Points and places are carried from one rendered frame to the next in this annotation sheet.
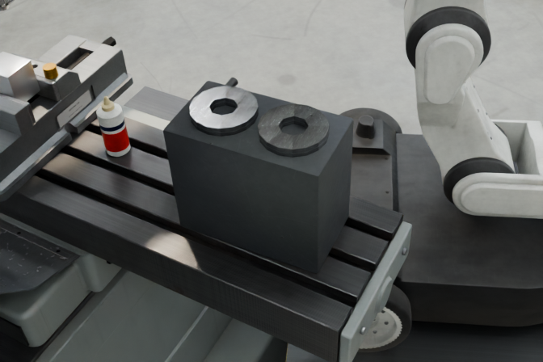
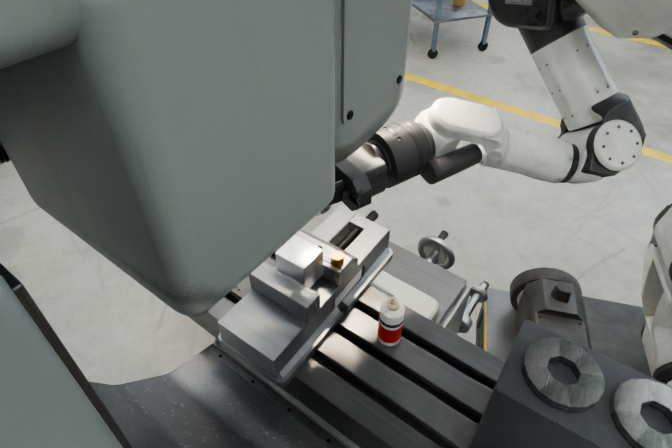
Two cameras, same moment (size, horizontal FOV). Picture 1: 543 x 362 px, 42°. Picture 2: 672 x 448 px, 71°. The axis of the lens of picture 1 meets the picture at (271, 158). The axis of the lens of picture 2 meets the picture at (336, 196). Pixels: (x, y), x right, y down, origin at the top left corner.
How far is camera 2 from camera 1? 51 cm
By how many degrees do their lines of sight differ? 5
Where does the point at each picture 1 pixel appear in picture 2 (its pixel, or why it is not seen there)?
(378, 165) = (573, 330)
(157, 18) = not seen: hidden behind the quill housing
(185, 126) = (520, 388)
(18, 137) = (304, 325)
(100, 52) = (371, 231)
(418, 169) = (608, 337)
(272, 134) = (638, 428)
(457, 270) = not seen: outside the picture
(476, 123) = not seen: outside the picture
